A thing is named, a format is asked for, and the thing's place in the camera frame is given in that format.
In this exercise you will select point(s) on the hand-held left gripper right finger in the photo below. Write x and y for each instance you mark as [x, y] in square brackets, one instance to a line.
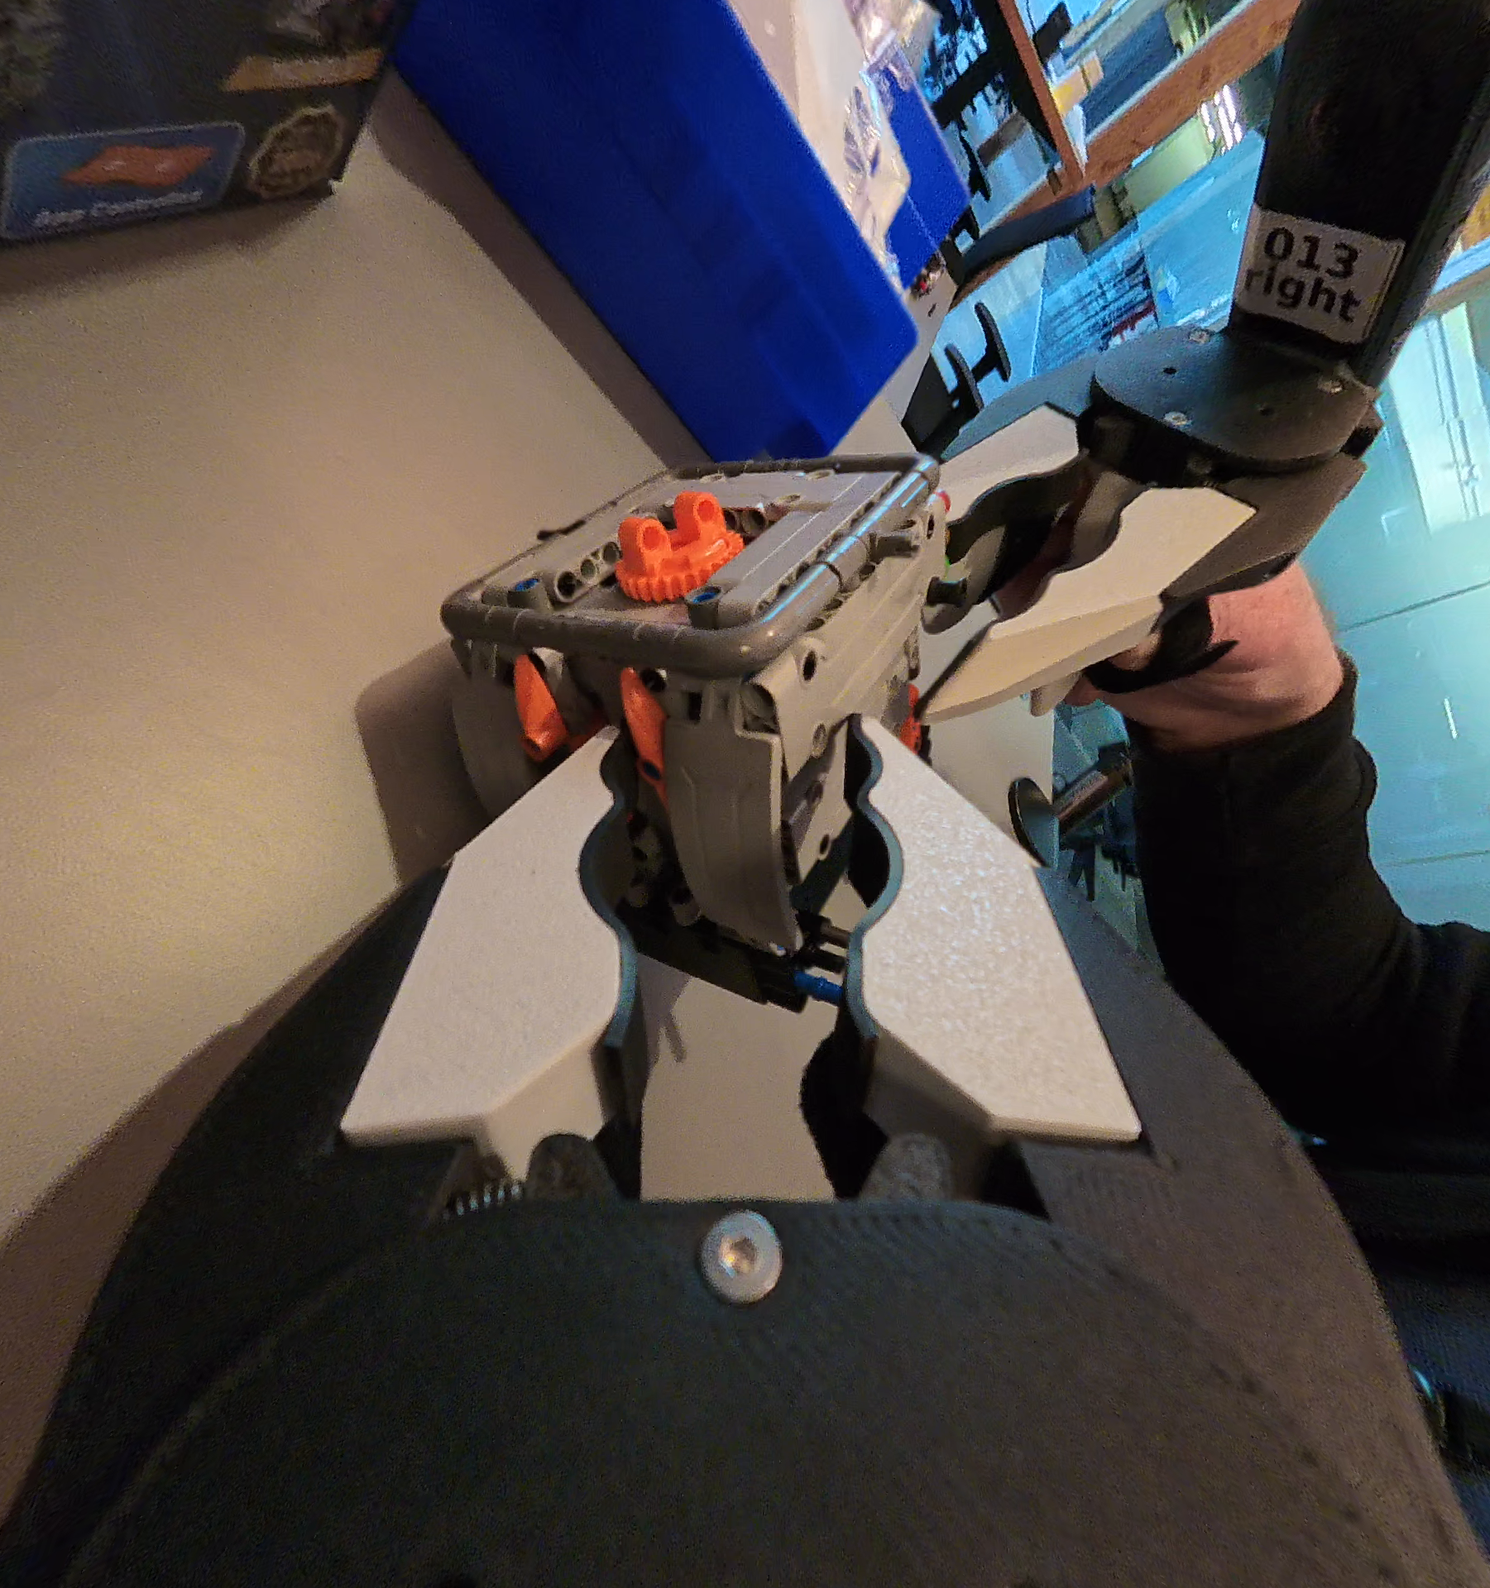
[993, 992]

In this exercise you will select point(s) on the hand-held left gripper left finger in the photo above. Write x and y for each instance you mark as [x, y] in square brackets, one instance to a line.
[482, 992]

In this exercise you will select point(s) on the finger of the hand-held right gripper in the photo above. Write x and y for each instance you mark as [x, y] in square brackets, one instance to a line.
[1024, 447]
[1105, 583]

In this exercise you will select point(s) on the blue pin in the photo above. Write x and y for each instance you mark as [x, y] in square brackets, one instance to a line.
[814, 987]

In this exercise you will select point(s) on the small black angled beam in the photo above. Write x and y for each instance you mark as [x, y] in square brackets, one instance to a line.
[793, 956]

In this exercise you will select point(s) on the grey building block model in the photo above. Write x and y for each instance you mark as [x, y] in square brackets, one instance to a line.
[720, 744]

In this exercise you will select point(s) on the person's right forearm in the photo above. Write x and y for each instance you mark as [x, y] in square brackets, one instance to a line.
[1290, 930]

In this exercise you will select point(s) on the person's right hand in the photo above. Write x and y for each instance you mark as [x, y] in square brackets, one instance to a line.
[1264, 670]

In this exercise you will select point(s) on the black office chair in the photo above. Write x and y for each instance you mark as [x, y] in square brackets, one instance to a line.
[1005, 248]

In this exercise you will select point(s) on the blue bin with plastic bags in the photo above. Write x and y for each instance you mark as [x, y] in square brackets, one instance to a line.
[694, 186]

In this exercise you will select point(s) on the toy kit cardboard box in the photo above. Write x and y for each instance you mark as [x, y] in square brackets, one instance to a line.
[135, 74]

